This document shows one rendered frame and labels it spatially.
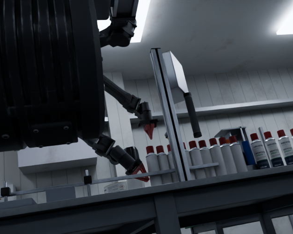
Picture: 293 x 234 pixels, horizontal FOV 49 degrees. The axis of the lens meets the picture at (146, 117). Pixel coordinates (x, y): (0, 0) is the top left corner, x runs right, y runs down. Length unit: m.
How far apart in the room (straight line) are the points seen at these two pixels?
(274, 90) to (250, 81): 0.45
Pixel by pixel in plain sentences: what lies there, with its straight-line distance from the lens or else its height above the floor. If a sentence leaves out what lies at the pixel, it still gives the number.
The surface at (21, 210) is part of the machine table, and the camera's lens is 0.93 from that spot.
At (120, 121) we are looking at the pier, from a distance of 4.60.
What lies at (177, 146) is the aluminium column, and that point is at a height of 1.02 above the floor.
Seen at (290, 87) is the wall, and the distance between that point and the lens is 6.23.
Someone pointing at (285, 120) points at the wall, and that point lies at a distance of 5.84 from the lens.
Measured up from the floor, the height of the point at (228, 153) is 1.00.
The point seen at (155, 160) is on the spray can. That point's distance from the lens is 1.42.
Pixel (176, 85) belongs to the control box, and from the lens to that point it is 1.42.
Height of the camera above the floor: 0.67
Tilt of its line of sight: 22 degrees up
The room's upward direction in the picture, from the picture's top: 11 degrees counter-clockwise
